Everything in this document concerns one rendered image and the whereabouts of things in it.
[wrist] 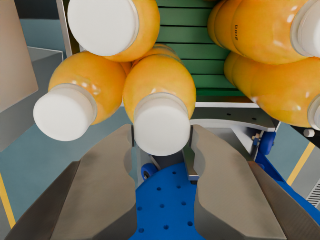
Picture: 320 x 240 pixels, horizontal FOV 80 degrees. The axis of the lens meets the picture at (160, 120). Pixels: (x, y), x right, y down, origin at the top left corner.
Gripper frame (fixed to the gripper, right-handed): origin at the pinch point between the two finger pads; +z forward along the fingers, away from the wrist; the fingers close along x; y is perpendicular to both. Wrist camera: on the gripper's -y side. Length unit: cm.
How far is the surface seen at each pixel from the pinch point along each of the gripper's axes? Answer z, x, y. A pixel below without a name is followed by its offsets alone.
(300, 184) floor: 112, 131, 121
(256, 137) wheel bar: 16.4, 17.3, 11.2
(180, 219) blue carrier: 4.7, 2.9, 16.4
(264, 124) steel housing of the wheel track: 17.0, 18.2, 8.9
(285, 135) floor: 112, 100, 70
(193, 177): 7.2, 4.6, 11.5
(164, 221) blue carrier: 4.5, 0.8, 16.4
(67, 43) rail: 14.5, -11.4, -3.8
